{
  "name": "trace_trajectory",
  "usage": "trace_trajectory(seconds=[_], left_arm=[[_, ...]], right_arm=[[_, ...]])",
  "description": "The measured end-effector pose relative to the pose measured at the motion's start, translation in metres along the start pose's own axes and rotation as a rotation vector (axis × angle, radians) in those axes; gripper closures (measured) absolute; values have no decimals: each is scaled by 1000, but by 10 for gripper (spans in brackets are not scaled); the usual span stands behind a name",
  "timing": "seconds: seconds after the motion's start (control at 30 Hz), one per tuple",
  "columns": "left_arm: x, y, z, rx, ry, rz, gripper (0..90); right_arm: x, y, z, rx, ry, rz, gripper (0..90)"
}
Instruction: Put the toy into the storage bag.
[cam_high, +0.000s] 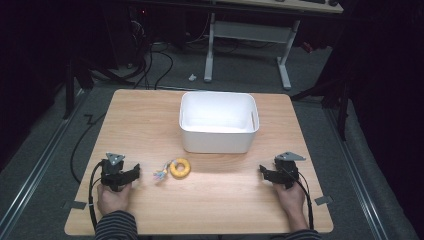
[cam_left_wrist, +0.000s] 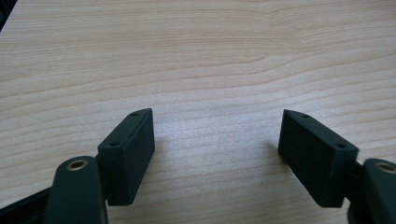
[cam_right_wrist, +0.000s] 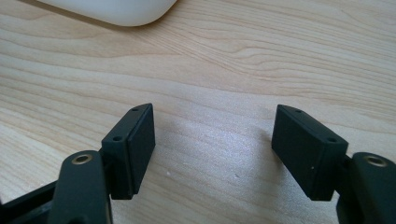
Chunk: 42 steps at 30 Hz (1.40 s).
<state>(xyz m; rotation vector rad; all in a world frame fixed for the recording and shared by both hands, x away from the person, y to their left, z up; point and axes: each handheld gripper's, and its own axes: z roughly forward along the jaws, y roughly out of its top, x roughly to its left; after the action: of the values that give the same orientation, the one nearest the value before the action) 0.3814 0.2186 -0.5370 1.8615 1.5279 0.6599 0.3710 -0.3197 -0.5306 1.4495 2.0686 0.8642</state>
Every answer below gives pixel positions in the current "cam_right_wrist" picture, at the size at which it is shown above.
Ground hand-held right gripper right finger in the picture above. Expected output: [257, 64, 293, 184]
[271, 104, 349, 202]

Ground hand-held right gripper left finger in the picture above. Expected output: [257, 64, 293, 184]
[101, 103, 156, 201]

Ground white rounded plastic object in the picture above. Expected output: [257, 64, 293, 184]
[36, 0, 178, 27]

